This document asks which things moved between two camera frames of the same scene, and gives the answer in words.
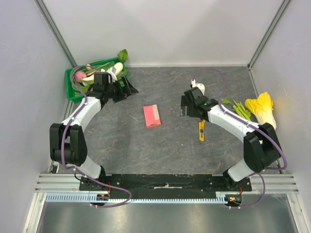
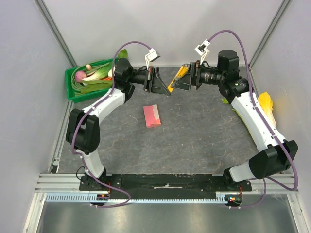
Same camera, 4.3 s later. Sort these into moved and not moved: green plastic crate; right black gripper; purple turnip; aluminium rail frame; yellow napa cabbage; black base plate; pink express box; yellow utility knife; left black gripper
Moved: left black gripper; right black gripper; yellow utility knife
Not moved: purple turnip; aluminium rail frame; black base plate; yellow napa cabbage; green plastic crate; pink express box
